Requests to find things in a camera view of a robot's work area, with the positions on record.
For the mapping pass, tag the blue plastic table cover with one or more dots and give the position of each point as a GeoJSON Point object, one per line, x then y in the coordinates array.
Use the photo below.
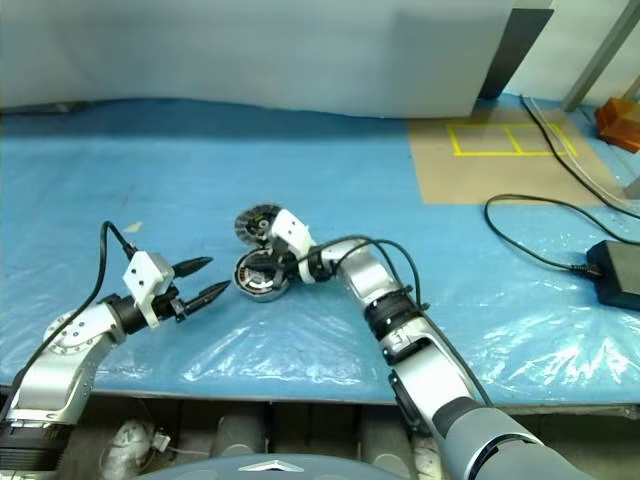
{"type": "Point", "coordinates": [300, 165]}

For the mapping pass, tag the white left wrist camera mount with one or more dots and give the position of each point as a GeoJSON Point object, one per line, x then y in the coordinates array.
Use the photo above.
{"type": "Point", "coordinates": [142, 275]}

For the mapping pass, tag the large white board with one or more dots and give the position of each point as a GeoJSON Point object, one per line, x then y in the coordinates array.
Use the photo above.
{"type": "Point", "coordinates": [250, 50]}

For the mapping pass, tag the grey aluminium profile post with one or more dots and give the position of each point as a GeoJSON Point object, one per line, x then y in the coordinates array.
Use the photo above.
{"type": "Point", "coordinates": [600, 55]}

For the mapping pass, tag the orange translucent box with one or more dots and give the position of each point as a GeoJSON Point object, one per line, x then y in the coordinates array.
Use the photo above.
{"type": "Point", "coordinates": [617, 122]}

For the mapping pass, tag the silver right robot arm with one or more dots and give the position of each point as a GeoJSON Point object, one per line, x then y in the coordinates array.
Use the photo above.
{"type": "Point", "coordinates": [365, 280]}

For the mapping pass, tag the dark grey rounded cylinder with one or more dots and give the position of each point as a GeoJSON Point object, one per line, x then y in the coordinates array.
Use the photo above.
{"type": "Point", "coordinates": [385, 445]}
{"type": "Point", "coordinates": [242, 432]}

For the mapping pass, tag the yellow tape grid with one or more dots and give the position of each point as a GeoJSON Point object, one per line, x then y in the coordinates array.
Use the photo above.
{"type": "Point", "coordinates": [490, 153]}

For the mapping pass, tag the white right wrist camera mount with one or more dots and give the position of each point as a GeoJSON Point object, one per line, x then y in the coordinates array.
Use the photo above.
{"type": "Point", "coordinates": [290, 232]}

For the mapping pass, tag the white wrapped rounded shape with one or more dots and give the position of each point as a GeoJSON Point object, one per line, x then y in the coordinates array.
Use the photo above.
{"type": "Point", "coordinates": [132, 445]}
{"type": "Point", "coordinates": [425, 460]}

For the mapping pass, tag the pale tape scrap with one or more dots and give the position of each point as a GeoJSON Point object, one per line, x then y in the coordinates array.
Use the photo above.
{"type": "Point", "coordinates": [132, 226]}

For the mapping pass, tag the black power adapter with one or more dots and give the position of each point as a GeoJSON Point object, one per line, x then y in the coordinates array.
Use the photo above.
{"type": "Point", "coordinates": [617, 275]}

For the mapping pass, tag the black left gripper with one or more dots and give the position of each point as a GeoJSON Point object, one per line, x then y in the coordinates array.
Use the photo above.
{"type": "Point", "coordinates": [167, 305]}

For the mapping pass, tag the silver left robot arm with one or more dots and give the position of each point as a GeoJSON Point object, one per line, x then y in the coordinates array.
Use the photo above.
{"type": "Point", "coordinates": [65, 340]}

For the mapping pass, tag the brown cardboard sheet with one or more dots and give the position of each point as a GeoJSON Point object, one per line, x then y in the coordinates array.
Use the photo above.
{"type": "Point", "coordinates": [450, 175]}

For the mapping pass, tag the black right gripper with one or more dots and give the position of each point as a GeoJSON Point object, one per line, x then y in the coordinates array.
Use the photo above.
{"type": "Point", "coordinates": [285, 262]}

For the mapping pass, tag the clear plastic tube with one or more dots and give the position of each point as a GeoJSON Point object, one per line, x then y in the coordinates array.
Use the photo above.
{"type": "Point", "coordinates": [562, 140]}

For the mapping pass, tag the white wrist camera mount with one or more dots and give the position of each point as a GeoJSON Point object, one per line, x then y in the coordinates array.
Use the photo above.
{"type": "Point", "coordinates": [142, 275]}
{"type": "Point", "coordinates": [290, 232]}

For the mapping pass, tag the grey robot torso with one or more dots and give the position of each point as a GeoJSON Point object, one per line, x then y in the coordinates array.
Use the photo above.
{"type": "Point", "coordinates": [225, 470]}

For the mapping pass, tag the round silver motor housing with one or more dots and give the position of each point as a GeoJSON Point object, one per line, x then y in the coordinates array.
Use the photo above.
{"type": "Point", "coordinates": [260, 297]}

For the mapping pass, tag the black upright post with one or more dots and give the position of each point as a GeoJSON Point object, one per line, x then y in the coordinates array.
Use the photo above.
{"type": "Point", "coordinates": [515, 50]}

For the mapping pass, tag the small white plug connector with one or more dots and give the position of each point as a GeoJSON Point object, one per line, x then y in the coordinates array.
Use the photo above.
{"type": "Point", "coordinates": [162, 441]}

